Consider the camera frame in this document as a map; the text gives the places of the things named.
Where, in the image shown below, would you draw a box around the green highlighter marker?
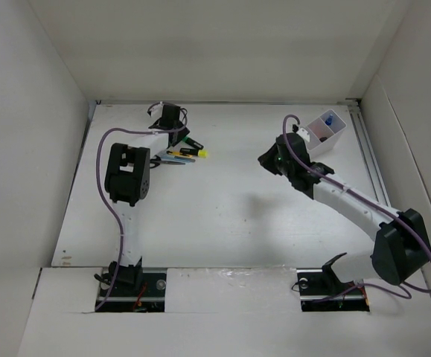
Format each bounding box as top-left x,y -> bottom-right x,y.
182,136 -> 204,149

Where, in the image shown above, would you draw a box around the orange highlighter marker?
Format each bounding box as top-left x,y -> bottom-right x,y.
311,127 -> 322,136

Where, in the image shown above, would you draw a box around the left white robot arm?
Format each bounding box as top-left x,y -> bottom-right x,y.
96,102 -> 190,295

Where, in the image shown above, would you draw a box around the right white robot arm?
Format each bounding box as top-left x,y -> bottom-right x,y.
258,133 -> 431,293

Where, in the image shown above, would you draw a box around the yellow black utility knife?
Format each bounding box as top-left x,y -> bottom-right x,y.
166,150 -> 194,158

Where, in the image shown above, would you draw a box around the white three-compartment container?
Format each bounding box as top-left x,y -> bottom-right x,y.
304,109 -> 347,159

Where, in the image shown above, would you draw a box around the yellow highlighter marker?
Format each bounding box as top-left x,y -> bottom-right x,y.
179,148 -> 208,158

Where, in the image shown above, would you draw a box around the black handled scissors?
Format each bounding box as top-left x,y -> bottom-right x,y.
150,155 -> 185,169

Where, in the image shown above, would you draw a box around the aluminium side rail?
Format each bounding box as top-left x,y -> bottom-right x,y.
345,100 -> 392,207

